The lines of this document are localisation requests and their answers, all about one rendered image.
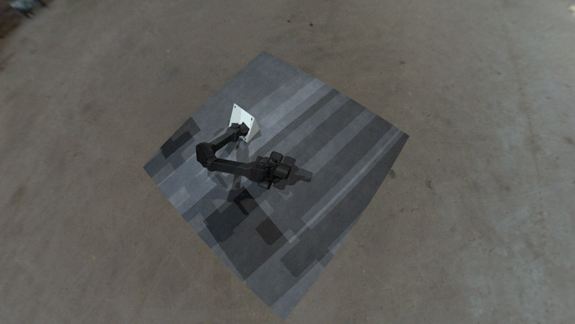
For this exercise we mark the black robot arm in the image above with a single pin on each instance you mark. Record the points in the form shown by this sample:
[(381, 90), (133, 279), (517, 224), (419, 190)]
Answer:
[(255, 171)]

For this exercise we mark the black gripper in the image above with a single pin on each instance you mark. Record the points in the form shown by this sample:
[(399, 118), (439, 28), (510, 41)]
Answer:
[(275, 156)]

